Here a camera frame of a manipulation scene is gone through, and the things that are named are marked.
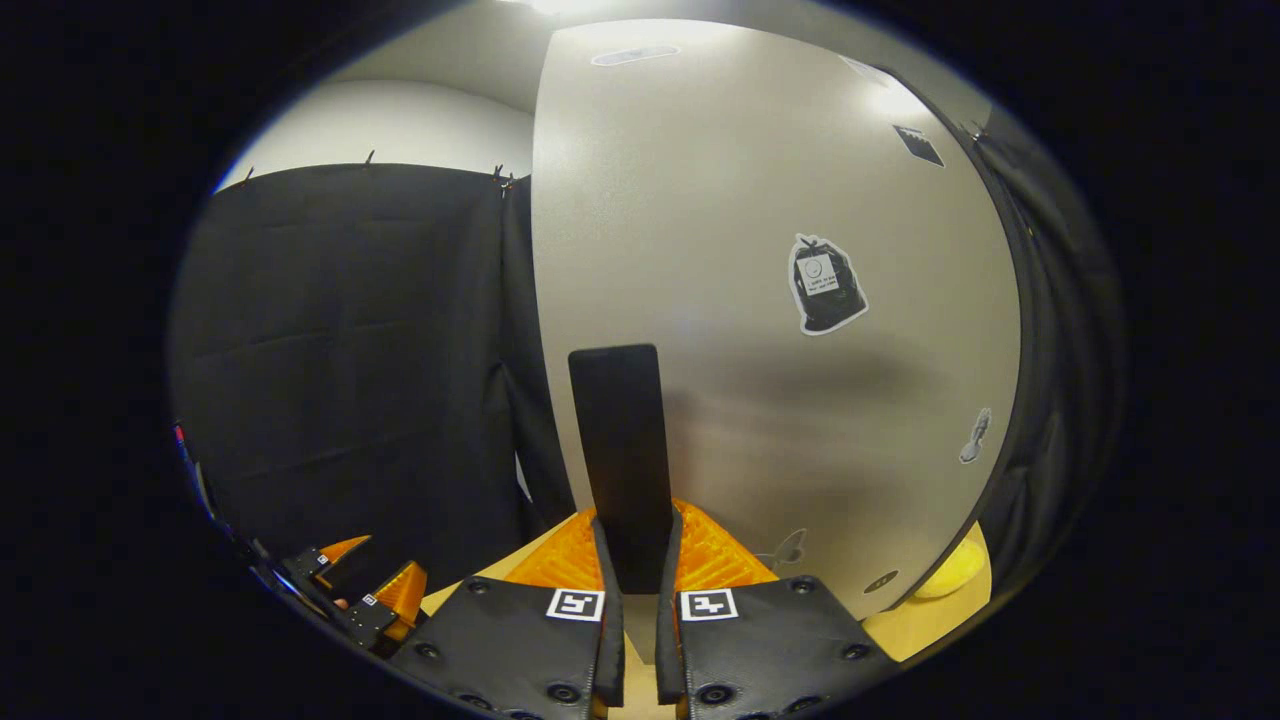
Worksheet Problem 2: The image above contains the black door handle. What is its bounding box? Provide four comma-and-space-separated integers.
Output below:
567, 343, 677, 597

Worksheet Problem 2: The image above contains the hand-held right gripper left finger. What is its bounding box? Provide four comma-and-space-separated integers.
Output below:
389, 505, 627, 720

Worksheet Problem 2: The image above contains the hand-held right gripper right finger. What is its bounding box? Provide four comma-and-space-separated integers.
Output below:
655, 499, 902, 720

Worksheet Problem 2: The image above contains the yellow round bun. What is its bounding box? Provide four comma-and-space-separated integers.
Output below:
912, 537, 989, 601

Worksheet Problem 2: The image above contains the grey cabinet door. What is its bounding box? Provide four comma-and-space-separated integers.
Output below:
530, 18, 1024, 623

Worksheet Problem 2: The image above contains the black backdrop cloth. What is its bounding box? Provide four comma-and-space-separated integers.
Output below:
166, 110, 1129, 613

